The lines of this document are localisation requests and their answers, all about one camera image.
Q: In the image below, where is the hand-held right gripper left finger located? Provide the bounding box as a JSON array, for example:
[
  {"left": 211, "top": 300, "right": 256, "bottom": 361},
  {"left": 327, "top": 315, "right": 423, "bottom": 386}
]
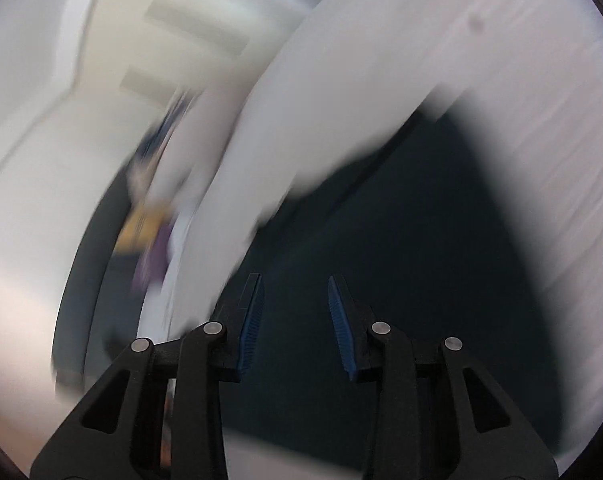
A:
[{"left": 30, "top": 273, "right": 265, "bottom": 480}]

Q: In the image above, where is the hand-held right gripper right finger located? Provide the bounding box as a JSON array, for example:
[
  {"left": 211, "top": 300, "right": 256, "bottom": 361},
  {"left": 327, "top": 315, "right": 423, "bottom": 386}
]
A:
[{"left": 328, "top": 275, "right": 559, "bottom": 480}]

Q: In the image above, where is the dark green sweater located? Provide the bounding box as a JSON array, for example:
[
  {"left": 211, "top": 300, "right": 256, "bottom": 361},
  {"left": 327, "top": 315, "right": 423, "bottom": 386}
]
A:
[{"left": 220, "top": 105, "right": 566, "bottom": 467}]

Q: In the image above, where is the purple patterned pillow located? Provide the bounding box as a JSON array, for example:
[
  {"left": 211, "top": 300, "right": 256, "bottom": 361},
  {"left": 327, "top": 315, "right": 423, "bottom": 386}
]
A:
[{"left": 130, "top": 225, "right": 176, "bottom": 297}]

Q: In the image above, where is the yellow patterned pillow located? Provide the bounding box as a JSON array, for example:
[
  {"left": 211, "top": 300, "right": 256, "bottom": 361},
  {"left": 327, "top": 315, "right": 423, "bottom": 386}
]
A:
[{"left": 115, "top": 200, "right": 176, "bottom": 257}]

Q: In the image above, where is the rolled beige duvet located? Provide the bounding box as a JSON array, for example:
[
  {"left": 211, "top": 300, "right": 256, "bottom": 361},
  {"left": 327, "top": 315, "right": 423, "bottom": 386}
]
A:
[{"left": 146, "top": 80, "right": 244, "bottom": 211}]

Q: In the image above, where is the grey padded headboard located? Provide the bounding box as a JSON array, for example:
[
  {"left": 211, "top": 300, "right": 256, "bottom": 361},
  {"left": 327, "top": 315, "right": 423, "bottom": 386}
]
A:
[{"left": 50, "top": 172, "right": 152, "bottom": 393}]

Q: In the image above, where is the blue grey folded blanket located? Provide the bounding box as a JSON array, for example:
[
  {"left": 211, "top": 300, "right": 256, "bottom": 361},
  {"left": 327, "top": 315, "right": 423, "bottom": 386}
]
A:
[{"left": 138, "top": 87, "right": 197, "bottom": 173}]

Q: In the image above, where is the white bed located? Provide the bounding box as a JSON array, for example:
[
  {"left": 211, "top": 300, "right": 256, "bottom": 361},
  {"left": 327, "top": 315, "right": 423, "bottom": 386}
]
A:
[{"left": 136, "top": 0, "right": 603, "bottom": 480}]

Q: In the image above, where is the cream wardrobe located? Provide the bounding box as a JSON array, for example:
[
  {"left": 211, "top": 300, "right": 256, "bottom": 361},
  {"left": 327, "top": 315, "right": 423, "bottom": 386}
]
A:
[{"left": 71, "top": 0, "right": 332, "bottom": 111}]

